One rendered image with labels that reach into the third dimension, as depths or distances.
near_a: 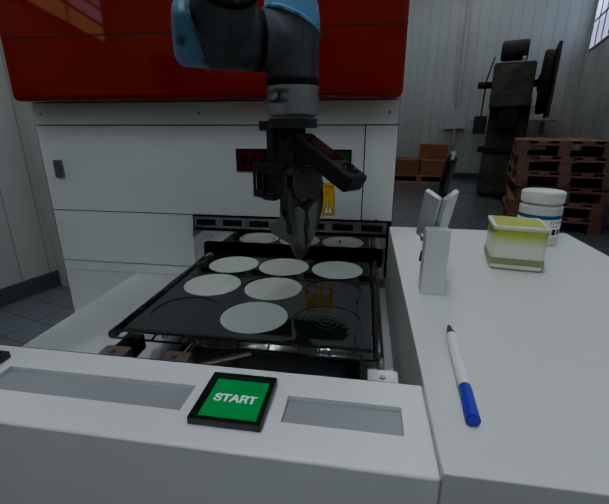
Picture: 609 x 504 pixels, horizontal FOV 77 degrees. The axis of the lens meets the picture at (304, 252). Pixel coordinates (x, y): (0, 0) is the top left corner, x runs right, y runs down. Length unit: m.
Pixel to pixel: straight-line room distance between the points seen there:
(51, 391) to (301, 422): 0.21
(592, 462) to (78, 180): 1.02
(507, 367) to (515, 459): 0.11
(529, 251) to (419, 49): 9.64
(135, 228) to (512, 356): 0.84
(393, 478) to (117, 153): 0.87
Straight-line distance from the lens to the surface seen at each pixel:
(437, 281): 0.51
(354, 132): 0.82
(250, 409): 0.32
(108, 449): 0.34
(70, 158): 1.07
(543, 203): 0.79
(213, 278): 0.73
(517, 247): 0.64
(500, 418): 0.34
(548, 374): 0.41
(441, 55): 10.10
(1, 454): 0.41
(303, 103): 0.56
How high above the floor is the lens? 1.17
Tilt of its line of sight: 18 degrees down
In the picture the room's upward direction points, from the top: straight up
